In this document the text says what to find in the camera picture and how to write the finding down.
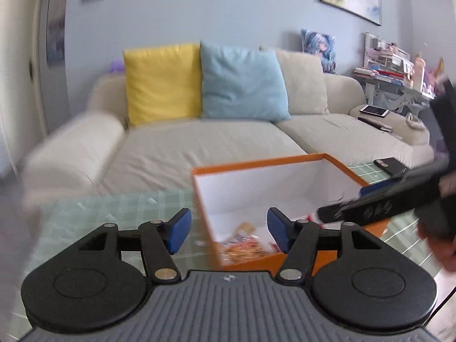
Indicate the green checked tablecloth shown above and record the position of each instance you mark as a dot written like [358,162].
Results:
[107,210]

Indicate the white pouch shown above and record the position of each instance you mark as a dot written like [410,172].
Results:
[413,121]

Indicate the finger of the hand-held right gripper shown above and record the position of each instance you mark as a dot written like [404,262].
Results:
[377,206]
[381,187]

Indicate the yellow pillow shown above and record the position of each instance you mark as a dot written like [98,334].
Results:
[160,85]

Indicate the white desk organizer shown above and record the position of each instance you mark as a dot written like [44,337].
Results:
[386,53]

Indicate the black notebook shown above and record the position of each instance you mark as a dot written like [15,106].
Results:
[390,165]

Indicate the cluttered side shelf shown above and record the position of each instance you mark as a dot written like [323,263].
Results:
[392,94]

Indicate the light blue pillow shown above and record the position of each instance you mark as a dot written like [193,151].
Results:
[242,82]

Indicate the orange cardboard box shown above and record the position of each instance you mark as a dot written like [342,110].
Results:
[249,192]

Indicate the grey door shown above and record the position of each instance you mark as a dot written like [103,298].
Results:
[53,89]

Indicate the white bottle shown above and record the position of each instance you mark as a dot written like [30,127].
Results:
[419,73]

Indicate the clear orange snack packet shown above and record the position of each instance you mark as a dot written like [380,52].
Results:
[245,249]

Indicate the printed figure pillow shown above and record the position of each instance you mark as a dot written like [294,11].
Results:
[320,48]

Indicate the cream fabric sofa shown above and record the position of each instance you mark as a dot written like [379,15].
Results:
[199,149]

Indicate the stack of books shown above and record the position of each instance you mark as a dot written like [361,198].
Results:
[377,74]

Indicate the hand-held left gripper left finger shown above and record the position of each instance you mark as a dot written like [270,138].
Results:
[180,229]

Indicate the black remote control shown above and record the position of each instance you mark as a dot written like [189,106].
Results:
[374,123]

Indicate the beige pillow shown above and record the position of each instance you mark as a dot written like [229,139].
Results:
[306,85]

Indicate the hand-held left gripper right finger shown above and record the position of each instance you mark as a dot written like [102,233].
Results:
[277,228]

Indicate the white smartphone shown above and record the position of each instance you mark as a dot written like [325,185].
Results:
[374,110]

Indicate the red white snack packet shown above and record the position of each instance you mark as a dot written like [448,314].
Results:
[313,219]

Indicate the purple plush toy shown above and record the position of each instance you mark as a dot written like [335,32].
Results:
[116,66]

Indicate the person's right hand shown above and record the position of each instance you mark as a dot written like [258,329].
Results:
[445,254]

